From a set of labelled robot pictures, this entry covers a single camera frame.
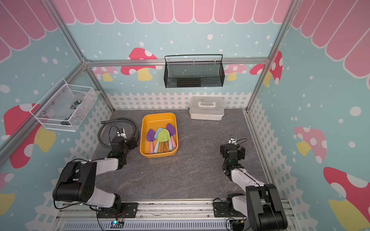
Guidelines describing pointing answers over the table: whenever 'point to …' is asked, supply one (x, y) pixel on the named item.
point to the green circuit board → (116, 224)
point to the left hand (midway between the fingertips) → (129, 139)
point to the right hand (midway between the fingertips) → (233, 145)
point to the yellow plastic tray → (155, 121)
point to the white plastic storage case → (207, 107)
